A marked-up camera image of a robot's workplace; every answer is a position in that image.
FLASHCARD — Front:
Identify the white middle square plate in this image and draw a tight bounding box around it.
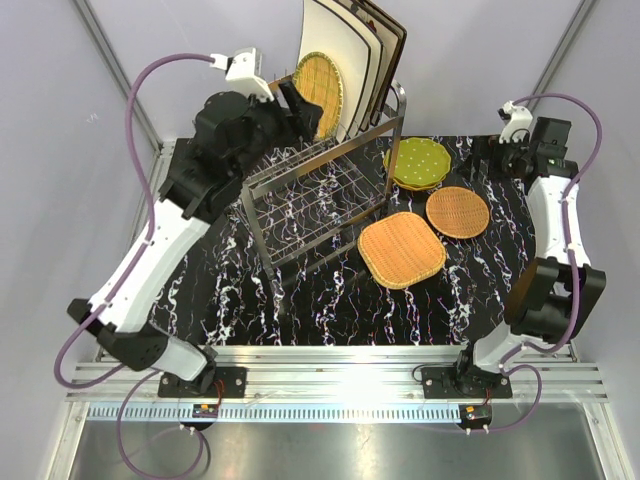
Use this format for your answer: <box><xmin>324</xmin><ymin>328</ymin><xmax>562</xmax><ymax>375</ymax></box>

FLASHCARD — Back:
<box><xmin>332</xmin><ymin>1</ymin><xmax>383</xmax><ymax>138</ymax></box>

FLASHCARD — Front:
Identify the round woven wicker plate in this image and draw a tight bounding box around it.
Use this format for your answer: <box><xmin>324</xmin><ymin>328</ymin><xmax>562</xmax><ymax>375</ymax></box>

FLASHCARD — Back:
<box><xmin>425</xmin><ymin>186</ymin><xmax>490</xmax><ymax>239</ymax></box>

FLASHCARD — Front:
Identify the orange polka dot plate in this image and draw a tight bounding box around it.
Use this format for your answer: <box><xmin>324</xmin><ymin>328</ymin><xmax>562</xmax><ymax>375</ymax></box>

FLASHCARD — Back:
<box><xmin>393</xmin><ymin>153</ymin><xmax>450</xmax><ymax>192</ymax></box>

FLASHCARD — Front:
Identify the woven wicker tray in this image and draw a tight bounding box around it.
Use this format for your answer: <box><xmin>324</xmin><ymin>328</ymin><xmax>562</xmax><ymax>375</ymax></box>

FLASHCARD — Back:
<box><xmin>357</xmin><ymin>212</ymin><xmax>447</xmax><ymax>290</ymax></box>

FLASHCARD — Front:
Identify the cream black-rimmed square plate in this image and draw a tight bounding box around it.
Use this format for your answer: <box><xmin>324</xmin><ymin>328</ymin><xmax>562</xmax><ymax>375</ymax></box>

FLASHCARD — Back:
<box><xmin>298</xmin><ymin>1</ymin><xmax>380</xmax><ymax>141</ymax></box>

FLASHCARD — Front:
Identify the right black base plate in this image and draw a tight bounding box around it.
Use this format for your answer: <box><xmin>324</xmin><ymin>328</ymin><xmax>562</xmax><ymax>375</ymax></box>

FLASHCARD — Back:
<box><xmin>420</xmin><ymin>366</ymin><xmax>513</xmax><ymax>400</ymax></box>

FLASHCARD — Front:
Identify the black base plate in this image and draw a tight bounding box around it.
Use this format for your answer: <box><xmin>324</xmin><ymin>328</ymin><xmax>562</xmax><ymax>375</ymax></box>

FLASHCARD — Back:
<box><xmin>157</xmin><ymin>366</ymin><xmax>248</xmax><ymax>399</ymax></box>
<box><xmin>420</xmin><ymin>366</ymin><xmax>513</xmax><ymax>400</ymax></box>

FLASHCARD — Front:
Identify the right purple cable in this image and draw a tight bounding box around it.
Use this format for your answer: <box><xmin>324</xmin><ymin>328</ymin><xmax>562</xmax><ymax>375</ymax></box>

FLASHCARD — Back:
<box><xmin>414</xmin><ymin>92</ymin><xmax>604</xmax><ymax>434</ymax></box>

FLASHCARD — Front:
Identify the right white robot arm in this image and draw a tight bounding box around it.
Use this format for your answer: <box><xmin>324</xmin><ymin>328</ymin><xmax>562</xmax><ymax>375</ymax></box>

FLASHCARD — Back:
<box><xmin>451</xmin><ymin>117</ymin><xmax>606</xmax><ymax>397</ymax></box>

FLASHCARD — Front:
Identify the dark brown square plate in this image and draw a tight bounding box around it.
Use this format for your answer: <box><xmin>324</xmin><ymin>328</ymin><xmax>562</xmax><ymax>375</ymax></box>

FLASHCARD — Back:
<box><xmin>356</xmin><ymin>0</ymin><xmax>407</xmax><ymax>126</ymax></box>

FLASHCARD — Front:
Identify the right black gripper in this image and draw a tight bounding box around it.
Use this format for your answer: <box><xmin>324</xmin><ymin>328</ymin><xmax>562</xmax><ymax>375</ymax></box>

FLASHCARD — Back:
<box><xmin>456</xmin><ymin>133</ymin><xmax>533</xmax><ymax>184</ymax></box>

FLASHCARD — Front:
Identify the stainless steel dish rack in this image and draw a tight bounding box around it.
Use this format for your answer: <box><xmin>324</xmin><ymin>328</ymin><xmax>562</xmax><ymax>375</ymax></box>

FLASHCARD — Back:
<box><xmin>219</xmin><ymin>69</ymin><xmax>409</xmax><ymax>329</ymax></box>

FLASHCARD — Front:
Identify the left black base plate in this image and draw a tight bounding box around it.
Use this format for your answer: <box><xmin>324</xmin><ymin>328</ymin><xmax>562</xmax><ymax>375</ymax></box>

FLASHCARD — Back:
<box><xmin>157</xmin><ymin>366</ymin><xmax>248</xmax><ymax>399</ymax></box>

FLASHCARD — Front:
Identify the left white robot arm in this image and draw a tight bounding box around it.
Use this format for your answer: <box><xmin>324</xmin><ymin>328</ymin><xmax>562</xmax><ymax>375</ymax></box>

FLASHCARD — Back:
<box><xmin>67</xmin><ymin>81</ymin><xmax>323</xmax><ymax>397</ymax></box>

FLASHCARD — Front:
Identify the green polka dot plate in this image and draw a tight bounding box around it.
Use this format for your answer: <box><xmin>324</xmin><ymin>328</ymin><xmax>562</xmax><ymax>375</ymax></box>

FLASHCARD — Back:
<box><xmin>394</xmin><ymin>137</ymin><xmax>451</xmax><ymax>191</ymax></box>

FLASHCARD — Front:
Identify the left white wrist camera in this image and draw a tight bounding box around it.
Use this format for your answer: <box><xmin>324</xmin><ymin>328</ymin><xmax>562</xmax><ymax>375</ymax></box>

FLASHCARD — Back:
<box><xmin>209</xmin><ymin>47</ymin><xmax>274</xmax><ymax>102</ymax></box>

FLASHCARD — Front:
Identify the aluminium mounting rail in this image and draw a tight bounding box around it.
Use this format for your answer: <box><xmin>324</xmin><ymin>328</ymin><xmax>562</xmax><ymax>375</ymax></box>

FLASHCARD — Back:
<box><xmin>65</xmin><ymin>346</ymin><xmax>608</xmax><ymax>424</ymax></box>

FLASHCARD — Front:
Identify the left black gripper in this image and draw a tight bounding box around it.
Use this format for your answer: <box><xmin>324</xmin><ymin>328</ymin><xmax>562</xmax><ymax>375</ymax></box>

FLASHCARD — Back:
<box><xmin>230</xmin><ymin>79</ymin><xmax>323</xmax><ymax>182</ymax></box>

